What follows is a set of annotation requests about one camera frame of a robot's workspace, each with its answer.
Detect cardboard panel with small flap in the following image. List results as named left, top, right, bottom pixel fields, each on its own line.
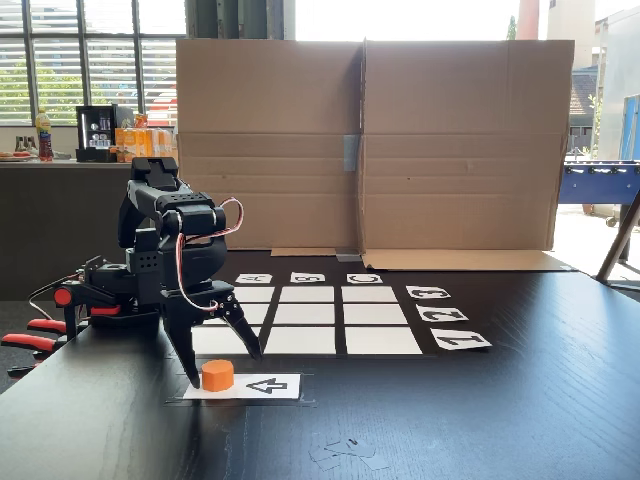
left=175, top=38, right=366, bottom=259

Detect orange juice cartons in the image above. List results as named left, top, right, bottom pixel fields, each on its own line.
left=114, top=113, right=179, bottom=164

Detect round orange token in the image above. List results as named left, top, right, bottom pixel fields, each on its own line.
left=201, top=359, right=235, bottom=393

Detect clear tape scraps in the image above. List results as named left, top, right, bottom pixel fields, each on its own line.
left=308, top=438, right=391, bottom=472

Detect white arrow paper sheet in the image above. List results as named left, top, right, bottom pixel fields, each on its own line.
left=182, top=372, right=303, bottom=401

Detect slanted metal table leg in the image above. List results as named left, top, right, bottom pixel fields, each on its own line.
left=595, top=189, right=640, bottom=289

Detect black mini fridge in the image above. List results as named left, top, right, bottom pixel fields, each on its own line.
left=74, top=103, right=134, bottom=164

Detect white nine-square grid sheet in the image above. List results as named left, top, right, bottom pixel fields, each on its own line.
left=174, top=283, right=431, bottom=359

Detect black clamp with red knob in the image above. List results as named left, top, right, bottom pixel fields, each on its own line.
left=52, top=282, right=124, bottom=344

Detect cardboard panel with large flap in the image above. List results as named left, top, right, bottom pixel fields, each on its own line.
left=360, top=38, right=576, bottom=272

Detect paper sheet number 2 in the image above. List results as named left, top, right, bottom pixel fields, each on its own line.
left=415, top=305, right=470, bottom=324

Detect blue foosball table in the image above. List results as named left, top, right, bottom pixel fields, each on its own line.
left=557, top=159, right=640, bottom=229

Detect red white servo cable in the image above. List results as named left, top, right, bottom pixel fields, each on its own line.
left=177, top=197, right=245, bottom=314

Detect yellow capped drink bottle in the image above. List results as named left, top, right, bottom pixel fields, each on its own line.
left=34, top=108, right=55, bottom=162

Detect orange handled clamp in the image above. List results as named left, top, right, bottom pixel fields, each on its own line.
left=0, top=332, right=69, bottom=379
left=27, top=318, right=69, bottom=335

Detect paper sheet number 3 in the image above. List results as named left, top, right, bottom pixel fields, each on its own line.
left=405, top=285, right=452, bottom=301

